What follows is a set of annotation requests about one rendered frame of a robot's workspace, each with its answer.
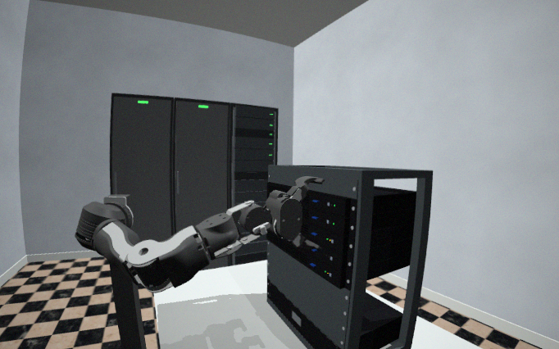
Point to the black server rack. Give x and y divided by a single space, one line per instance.
326 313

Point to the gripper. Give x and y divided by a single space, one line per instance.
286 211

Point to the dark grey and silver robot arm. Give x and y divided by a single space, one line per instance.
176 260

